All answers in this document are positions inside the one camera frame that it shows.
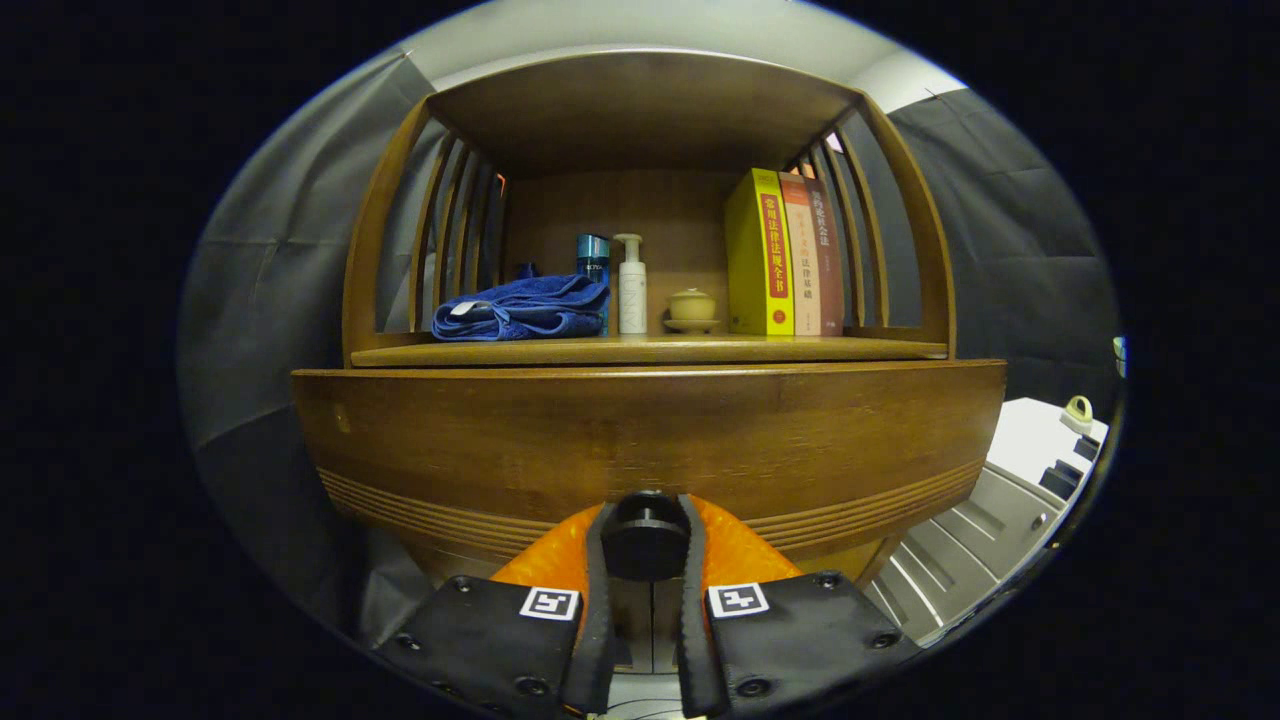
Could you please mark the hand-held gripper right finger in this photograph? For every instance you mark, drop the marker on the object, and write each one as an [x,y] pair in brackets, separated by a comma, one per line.
[800,640]

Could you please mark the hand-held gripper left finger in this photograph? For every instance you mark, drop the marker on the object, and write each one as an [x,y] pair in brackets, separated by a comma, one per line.
[500,640]

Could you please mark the wooden drawer with black knob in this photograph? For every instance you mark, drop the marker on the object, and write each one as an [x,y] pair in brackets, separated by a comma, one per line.
[650,440]

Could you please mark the wooden cabinet door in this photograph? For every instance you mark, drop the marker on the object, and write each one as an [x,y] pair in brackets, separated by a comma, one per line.
[667,620]
[632,620]

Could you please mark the wooden countertop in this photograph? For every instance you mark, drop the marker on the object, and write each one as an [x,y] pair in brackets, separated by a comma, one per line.
[650,350]

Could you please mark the wooden cabinet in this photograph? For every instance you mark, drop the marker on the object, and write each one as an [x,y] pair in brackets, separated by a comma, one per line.
[640,110]

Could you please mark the white side unit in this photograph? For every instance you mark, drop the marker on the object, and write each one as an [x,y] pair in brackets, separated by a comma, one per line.
[1020,440]

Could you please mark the large black holder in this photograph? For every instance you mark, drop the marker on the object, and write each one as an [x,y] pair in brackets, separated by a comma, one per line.
[1060,480]

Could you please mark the blue folded towel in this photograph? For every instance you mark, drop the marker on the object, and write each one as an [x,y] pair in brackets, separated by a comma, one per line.
[520,310]

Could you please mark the small black holder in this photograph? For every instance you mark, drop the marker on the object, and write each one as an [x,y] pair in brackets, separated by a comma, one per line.
[1087,447]

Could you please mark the yellow lidded tea cup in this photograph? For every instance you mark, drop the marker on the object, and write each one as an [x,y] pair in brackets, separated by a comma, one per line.
[692,308]

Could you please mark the small pale yellow object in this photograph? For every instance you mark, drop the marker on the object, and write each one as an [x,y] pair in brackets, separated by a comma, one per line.
[1078,415]

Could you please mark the white pump bottle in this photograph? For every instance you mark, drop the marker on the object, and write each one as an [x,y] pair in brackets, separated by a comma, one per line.
[632,295]

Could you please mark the brown book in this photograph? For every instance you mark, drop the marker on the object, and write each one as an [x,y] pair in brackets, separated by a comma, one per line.
[830,270]

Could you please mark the orange and white book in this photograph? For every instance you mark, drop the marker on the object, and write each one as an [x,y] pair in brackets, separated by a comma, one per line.
[805,260]

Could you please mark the yellow book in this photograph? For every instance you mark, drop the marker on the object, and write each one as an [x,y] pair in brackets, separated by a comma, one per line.
[750,260]

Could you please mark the teal blue bottle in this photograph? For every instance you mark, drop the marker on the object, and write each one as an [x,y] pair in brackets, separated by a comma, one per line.
[592,258]

